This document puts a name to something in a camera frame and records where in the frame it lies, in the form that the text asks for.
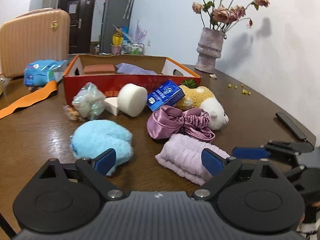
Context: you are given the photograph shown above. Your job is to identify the light blue fluffy puff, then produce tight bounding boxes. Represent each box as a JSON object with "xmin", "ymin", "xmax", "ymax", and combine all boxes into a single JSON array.
[{"xmin": 71, "ymin": 120, "xmax": 133, "ymax": 176}]

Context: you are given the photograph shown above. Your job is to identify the small snack packet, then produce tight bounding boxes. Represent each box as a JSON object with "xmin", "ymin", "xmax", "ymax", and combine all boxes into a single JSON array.
[{"xmin": 63, "ymin": 105, "xmax": 83, "ymax": 121}]

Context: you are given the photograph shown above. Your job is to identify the yellow white plush toy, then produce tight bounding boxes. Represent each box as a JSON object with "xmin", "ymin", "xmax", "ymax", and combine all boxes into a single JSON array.
[{"xmin": 175, "ymin": 85, "xmax": 229, "ymax": 131}]

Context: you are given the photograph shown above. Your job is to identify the white wedge sponge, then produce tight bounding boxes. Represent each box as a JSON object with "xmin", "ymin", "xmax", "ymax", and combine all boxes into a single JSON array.
[{"xmin": 104, "ymin": 97, "xmax": 119, "ymax": 116}]

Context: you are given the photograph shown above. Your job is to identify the clear bag of cotton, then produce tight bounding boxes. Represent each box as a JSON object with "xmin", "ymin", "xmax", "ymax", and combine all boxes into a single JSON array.
[{"xmin": 72, "ymin": 82, "xmax": 106, "ymax": 120}]

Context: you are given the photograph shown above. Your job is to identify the pink satin scrunchie bow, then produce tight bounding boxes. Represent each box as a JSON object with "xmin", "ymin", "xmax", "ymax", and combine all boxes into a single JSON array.
[{"xmin": 146, "ymin": 106, "xmax": 215, "ymax": 142}]

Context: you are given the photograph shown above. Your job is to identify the white round sponge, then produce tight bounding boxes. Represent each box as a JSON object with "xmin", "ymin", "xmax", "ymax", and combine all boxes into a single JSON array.
[{"xmin": 117, "ymin": 83, "xmax": 148, "ymax": 117}]

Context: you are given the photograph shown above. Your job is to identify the layered brown sponge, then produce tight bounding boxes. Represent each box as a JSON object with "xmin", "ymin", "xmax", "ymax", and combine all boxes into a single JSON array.
[{"xmin": 84, "ymin": 64, "xmax": 116, "ymax": 75}]

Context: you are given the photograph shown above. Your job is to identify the purple knitted cloth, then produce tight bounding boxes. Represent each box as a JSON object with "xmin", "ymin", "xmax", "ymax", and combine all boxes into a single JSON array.
[{"xmin": 116, "ymin": 63, "xmax": 157, "ymax": 75}]

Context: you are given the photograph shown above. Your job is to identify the orange cardboard box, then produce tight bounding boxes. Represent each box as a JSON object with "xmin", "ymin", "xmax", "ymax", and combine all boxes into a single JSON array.
[{"xmin": 63, "ymin": 54, "xmax": 201, "ymax": 105}]

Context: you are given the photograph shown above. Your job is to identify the pink textured vase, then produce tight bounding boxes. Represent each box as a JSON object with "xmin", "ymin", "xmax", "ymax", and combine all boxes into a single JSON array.
[{"xmin": 195, "ymin": 28, "xmax": 225, "ymax": 74}]

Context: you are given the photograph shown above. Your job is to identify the blue wet wipes pack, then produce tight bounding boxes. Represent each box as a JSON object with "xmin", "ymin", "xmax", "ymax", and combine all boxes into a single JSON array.
[{"xmin": 24, "ymin": 60, "xmax": 67, "ymax": 87}]

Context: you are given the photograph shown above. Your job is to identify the dried pink flowers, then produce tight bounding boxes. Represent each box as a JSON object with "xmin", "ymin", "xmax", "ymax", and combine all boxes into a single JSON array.
[{"xmin": 184, "ymin": 0, "xmax": 271, "ymax": 33}]

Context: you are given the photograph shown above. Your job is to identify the pink ribbed suitcase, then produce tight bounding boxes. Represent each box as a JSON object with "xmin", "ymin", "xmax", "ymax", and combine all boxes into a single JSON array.
[{"xmin": 1, "ymin": 8, "xmax": 71, "ymax": 78}]

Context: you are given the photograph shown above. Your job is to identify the dark brown door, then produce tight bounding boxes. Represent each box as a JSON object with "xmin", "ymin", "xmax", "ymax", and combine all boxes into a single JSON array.
[{"xmin": 57, "ymin": 0, "xmax": 95, "ymax": 54}]

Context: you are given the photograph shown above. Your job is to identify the grey refrigerator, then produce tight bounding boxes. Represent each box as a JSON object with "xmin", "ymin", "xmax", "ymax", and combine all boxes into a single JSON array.
[{"xmin": 100, "ymin": 0, "xmax": 134, "ymax": 54}]

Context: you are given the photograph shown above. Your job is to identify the orange strap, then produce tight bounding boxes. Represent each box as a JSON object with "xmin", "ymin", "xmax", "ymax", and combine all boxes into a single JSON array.
[{"xmin": 0, "ymin": 80, "xmax": 59, "ymax": 120}]

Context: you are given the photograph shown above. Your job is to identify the wire storage rack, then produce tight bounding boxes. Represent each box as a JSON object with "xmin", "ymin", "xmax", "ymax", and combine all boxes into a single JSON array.
[{"xmin": 120, "ymin": 41, "xmax": 144, "ymax": 55}]

